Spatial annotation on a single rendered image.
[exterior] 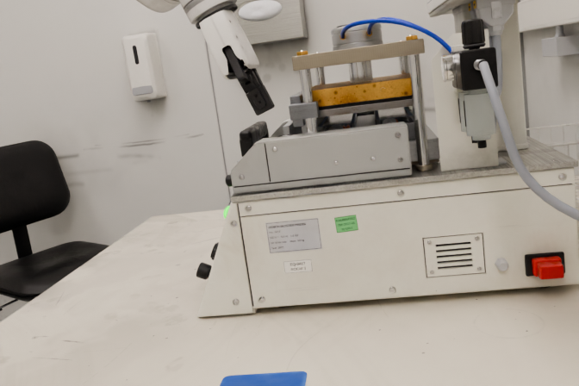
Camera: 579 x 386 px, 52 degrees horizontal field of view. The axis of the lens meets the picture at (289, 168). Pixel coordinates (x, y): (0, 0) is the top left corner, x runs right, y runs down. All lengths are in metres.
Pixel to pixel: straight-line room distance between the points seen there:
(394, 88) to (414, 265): 0.25
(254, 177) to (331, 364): 0.27
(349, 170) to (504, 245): 0.23
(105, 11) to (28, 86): 0.48
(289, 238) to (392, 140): 0.20
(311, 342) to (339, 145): 0.26
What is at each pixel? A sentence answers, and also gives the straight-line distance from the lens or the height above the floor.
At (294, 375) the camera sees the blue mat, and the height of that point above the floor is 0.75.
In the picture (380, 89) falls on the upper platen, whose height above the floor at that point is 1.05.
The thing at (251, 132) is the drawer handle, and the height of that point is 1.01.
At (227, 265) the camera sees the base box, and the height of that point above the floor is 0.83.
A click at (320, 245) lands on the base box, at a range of 0.83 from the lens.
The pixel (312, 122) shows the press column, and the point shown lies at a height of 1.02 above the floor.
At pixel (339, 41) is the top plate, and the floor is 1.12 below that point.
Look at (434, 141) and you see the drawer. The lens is 0.86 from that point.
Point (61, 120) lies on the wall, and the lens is 2.71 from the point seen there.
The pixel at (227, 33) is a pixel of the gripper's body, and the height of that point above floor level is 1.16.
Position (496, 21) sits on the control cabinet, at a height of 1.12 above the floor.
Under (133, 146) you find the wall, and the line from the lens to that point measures 2.58.
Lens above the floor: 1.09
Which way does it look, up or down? 10 degrees down
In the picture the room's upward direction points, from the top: 8 degrees counter-clockwise
